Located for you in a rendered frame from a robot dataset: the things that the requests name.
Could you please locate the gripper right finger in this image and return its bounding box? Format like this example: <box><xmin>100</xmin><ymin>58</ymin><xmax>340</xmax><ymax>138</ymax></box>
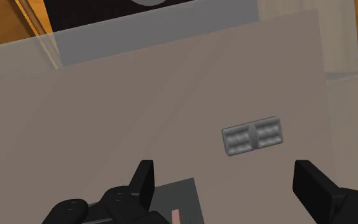
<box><xmin>292</xmin><ymin>159</ymin><xmax>358</xmax><ymax>224</ymax></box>

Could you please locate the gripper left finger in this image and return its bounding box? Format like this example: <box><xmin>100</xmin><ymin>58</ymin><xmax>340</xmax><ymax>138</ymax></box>
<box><xmin>41</xmin><ymin>159</ymin><xmax>171</xmax><ymax>224</ymax></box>

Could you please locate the dark grey flat book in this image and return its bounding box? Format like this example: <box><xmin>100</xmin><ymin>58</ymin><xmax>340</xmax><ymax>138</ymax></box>
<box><xmin>85</xmin><ymin>177</ymin><xmax>205</xmax><ymax>224</ymax></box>

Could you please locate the grey-brown table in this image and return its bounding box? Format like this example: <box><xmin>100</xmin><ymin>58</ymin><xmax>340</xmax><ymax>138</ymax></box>
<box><xmin>0</xmin><ymin>8</ymin><xmax>358</xmax><ymax>224</ymax></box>

